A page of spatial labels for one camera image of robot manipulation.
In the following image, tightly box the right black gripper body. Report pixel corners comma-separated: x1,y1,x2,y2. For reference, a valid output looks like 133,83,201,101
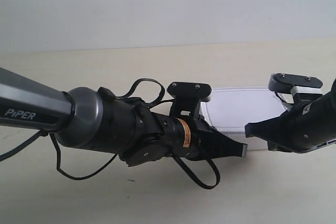
267,82,335,153

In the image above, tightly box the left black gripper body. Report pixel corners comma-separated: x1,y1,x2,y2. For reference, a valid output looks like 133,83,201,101
157,114,214,160

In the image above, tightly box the white lidded plastic container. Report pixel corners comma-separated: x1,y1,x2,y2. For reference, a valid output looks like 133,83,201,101
200,87,286,151

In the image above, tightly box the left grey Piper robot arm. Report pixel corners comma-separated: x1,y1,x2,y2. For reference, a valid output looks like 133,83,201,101
1,69,247,166

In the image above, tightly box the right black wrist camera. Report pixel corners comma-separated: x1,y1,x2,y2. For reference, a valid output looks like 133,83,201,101
268,72,323,105

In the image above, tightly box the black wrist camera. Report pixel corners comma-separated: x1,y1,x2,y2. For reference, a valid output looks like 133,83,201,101
167,82,212,119
268,72,323,105

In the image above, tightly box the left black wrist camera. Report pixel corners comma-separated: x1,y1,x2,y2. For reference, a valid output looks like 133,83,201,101
167,82,212,119

